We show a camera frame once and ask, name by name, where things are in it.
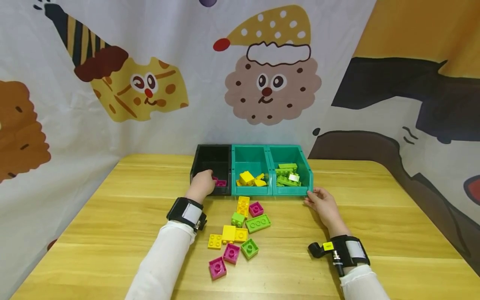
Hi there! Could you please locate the person's left hand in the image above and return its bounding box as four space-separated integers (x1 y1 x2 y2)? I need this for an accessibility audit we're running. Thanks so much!
186 170 217 204

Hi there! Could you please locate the person's right hand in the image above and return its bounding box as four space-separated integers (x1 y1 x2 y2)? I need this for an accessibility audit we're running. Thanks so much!
304 187 352 239

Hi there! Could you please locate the long yellow toy brick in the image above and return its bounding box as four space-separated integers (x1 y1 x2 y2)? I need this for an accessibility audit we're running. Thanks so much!
236 196 251 217

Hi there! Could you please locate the black wrist band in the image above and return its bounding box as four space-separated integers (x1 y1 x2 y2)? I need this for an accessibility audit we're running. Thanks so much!
166 197 208 232
308 235 371 277

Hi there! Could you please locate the person's left forearm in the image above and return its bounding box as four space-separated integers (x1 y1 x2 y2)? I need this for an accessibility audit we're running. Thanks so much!
125 220 196 300

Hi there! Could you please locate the teal plastic bin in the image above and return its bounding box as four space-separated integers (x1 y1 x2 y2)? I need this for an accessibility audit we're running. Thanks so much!
268 144 314 197
230 144 274 197

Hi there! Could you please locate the person's right forearm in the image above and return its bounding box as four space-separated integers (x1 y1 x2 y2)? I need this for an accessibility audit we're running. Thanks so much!
340 265 390 300

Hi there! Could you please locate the long green toy brick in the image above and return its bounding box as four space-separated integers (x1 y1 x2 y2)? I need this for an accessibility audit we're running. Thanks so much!
245 214 272 234

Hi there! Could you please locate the black plastic bin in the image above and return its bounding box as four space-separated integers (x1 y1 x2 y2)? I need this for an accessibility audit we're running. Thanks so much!
190 145 233 197

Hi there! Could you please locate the pile of green bricks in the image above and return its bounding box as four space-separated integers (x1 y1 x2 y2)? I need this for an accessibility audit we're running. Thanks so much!
275 163 302 187

